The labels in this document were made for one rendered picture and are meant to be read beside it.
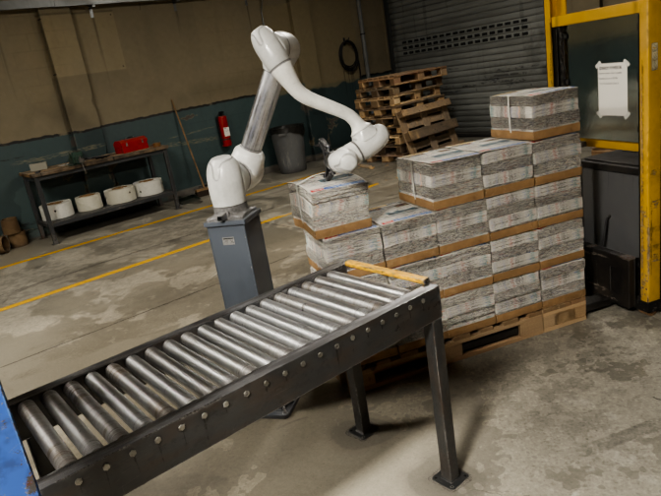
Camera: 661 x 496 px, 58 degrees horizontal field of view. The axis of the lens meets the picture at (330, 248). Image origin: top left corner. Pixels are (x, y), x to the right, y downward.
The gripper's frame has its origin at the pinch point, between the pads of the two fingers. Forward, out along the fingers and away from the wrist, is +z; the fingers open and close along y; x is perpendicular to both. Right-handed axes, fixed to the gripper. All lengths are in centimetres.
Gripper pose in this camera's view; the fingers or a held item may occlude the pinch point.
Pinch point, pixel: (320, 158)
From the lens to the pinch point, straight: 288.3
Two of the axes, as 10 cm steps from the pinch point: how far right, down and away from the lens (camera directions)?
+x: 9.4, -2.3, 2.7
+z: -3.1, -1.7, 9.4
